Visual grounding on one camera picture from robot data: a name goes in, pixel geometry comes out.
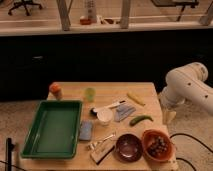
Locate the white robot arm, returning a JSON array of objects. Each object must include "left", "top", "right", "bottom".
[{"left": 159, "top": 62, "right": 213, "bottom": 124}]

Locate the white measuring cup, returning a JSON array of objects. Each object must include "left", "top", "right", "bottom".
[{"left": 97, "top": 108, "right": 113, "bottom": 125}]

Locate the green plastic cup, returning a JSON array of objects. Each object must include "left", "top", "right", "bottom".
[{"left": 85, "top": 87, "right": 95, "bottom": 102}]

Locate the orange bowl with nuts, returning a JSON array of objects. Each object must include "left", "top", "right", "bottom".
[{"left": 142, "top": 129, "right": 174, "bottom": 162}]

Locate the blue grey cloth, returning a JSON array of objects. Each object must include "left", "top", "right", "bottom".
[{"left": 114, "top": 104, "right": 136, "bottom": 122}]

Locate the dark brown bowl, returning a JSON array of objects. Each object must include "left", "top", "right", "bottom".
[{"left": 115, "top": 134, "right": 143, "bottom": 162}]

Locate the black and white spatula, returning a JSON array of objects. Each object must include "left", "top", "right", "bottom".
[{"left": 90, "top": 100, "right": 126, "bottom": 116}]

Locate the wooden block with black edge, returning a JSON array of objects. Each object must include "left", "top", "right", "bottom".
[{"left": 90, "top": 141, "right": 114, "bottom": 165}]

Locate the silver fork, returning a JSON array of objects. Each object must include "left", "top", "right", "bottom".
[{"left": 86, "top": 132, "right": 116, "bottom": 150}]

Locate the blue sponge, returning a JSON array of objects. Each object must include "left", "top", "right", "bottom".
[{"left": 79, "top": 121, "right": 93, "bottom": 141}]

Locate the green plastic tray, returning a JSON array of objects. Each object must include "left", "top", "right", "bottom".
[{"left": 21, "top": 100, "right": 82, "bottom": 159}]

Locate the orange-capped spice bottle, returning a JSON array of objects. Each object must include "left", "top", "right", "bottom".
[{"left": 49, "top": 82, "right": 62, "bottom": 100}]

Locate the red bowl on shelf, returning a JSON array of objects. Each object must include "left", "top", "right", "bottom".
[{"left": 79, "top": 17, "right": 92, "bottom": 25}]

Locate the black office chair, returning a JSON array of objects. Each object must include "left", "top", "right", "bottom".
[{"left": 8, "top": 0, "right": 43, "bottom": 16}]

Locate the black cable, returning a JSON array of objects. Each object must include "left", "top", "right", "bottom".
[{"left": 169, "top": 132, "right": 213, "bottom": 171}]

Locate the black stand post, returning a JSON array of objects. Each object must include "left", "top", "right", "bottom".
[{"left": 5, "top": 138, "right": 15, "bottom": 171}]

